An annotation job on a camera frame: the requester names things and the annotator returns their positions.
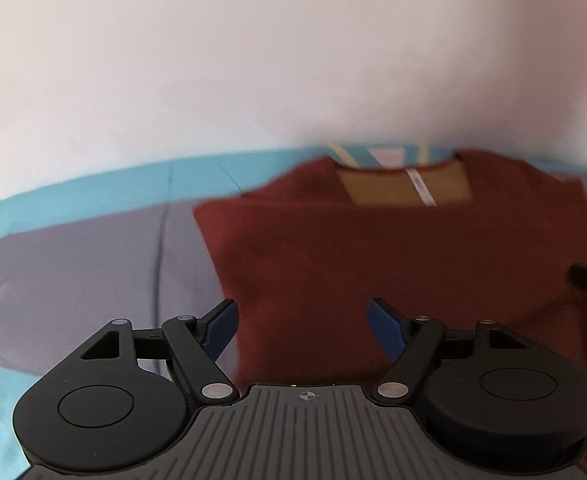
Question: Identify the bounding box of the dark red knit sweater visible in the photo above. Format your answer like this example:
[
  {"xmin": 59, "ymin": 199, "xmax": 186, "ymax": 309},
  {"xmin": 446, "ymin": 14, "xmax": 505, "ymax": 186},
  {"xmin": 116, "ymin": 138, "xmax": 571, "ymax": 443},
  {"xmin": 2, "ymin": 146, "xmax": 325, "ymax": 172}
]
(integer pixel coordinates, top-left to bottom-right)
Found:
[{"xmin": 192, "ymin": 148, "xmax": 587, "ymax": 480}]

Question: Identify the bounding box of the blue grey patterned bed sheet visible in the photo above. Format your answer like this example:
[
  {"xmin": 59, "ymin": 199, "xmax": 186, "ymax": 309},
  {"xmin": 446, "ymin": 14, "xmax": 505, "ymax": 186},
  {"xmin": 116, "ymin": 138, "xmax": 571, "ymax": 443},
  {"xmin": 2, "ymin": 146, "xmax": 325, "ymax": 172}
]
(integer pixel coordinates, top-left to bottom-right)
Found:
[{"xmin": 0, "ymin": 151, "xmax": 587, "ymax": 479}]

